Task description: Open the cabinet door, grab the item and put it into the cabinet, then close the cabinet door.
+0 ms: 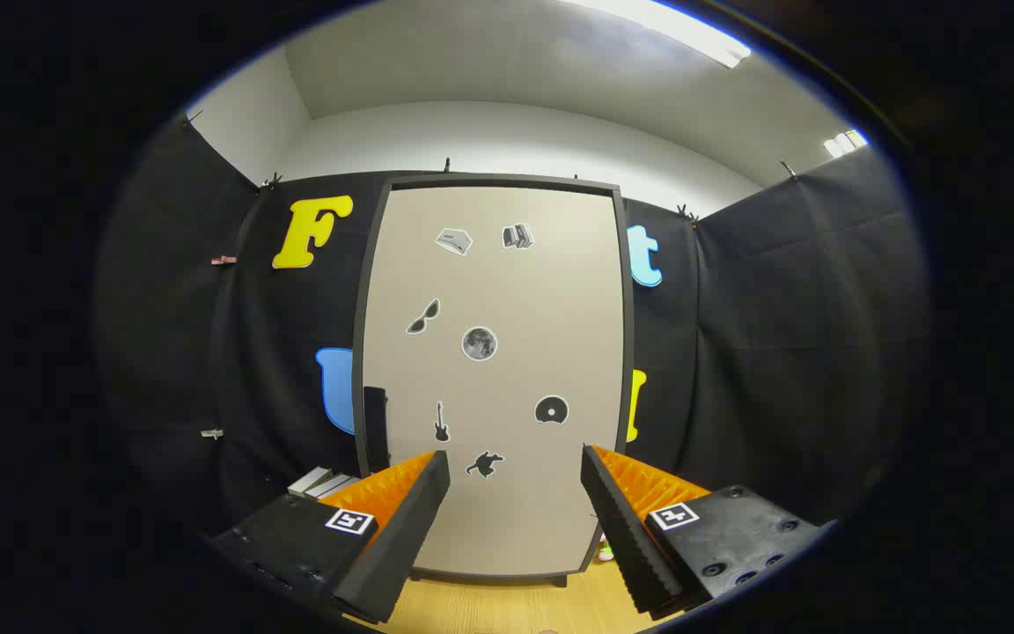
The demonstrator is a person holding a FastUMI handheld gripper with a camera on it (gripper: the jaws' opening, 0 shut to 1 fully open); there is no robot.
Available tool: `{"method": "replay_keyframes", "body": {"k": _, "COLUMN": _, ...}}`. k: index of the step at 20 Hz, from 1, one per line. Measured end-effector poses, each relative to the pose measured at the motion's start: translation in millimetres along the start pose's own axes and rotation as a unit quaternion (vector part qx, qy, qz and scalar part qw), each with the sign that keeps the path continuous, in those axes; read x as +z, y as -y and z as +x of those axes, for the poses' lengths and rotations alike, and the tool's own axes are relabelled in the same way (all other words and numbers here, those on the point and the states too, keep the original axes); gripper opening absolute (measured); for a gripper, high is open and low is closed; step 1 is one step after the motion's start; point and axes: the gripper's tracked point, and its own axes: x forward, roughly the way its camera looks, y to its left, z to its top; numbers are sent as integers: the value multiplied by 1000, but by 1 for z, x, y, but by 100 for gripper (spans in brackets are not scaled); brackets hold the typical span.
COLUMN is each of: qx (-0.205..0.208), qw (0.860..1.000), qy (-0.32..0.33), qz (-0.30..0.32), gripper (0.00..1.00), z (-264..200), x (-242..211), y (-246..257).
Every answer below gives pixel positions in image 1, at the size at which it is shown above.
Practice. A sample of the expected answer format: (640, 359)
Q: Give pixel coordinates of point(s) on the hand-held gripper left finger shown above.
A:
(401, 537)

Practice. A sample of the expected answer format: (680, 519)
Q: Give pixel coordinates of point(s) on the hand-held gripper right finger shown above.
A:
(626, 537)

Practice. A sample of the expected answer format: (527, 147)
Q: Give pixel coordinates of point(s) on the green and pink plush toy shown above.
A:
(606, 549)

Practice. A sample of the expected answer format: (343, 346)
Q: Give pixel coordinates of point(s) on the green book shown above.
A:
(306, 481)

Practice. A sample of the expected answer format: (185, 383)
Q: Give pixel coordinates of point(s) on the black backdrop cloth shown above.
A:
(780, 352)

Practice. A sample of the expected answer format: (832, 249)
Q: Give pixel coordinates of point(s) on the pink clip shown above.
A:
(224, 260)

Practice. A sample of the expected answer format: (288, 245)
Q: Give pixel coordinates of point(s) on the small ceiling light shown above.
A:
(845, 142)

